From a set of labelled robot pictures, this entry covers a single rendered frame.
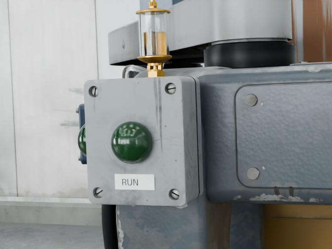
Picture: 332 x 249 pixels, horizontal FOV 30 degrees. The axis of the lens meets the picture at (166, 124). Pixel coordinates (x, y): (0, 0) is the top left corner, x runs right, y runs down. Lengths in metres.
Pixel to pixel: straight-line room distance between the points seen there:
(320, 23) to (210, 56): 0.38
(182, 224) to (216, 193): 0.04
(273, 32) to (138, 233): 0.23
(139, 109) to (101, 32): 5.80
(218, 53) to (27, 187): 6.17
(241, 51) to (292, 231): 0.28
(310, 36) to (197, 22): 0.35
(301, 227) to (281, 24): 0.27
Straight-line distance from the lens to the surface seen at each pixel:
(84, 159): 0.95
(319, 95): 0.45
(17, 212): 6.78
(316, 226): 0.76
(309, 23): 0.95
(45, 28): 6.53
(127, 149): 0.42
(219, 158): 0.47
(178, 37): 0.68
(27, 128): 6.63
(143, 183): 0.44
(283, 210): 0.71
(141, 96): 0.43
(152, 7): 0.52
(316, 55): 0.95
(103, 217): 0.52
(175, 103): 0.42
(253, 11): 0.58
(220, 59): 0.58
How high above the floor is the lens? 1.32
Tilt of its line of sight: 3 degrees down
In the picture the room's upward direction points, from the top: 2 degrees counter-clockwise
